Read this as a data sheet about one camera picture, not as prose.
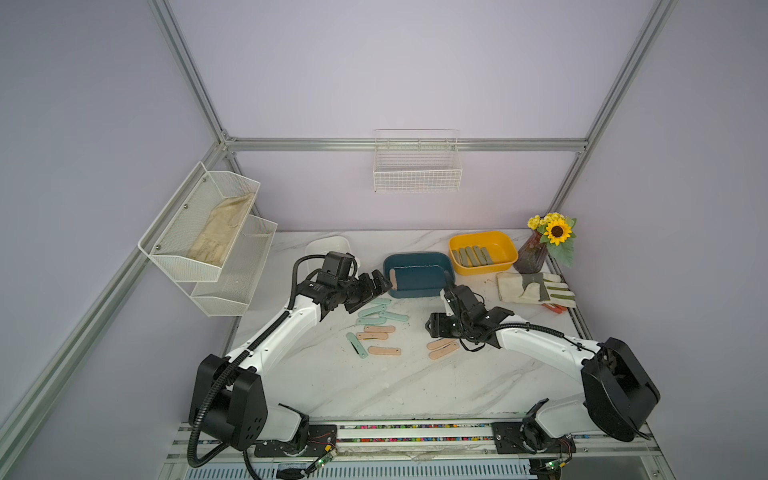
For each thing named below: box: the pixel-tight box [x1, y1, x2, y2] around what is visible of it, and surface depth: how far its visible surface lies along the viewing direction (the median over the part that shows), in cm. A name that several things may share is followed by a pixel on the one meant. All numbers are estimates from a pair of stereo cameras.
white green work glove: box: [496, 272, 577, 308], surface depth 103 cm
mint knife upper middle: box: [358, 304, 387, 318], surface depth 99 cm
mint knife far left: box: [346, 332, 369, 359], surface depth 92 cm
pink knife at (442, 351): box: [428, 342, 461, 360], surface depth 90 cm
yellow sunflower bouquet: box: [528, 212, 577, 268], surface depth 90 cm
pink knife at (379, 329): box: [364, 325, 396, 333], surface depth 95 cm
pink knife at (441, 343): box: [426, 338, 458, 350], surface depth 92 cm
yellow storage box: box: [448, 231, 519, 276], surface depth 116 cm
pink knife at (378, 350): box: [368, 346, 402, 356], surface depth 90 cm
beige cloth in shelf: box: [188, 192, 255, 266], surface depth 81 cm
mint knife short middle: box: [380, 311, 410, 321], surface depth 98 cm
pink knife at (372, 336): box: [357, 332, 389, 341], surface depth 94 cm
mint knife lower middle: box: [356, 317, 387, 325], surface depth 97 cm
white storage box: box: [305, 235, 353, 257], surface depth 114 cm
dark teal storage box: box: [383, 252, 455, 299], surface depth 107 cm
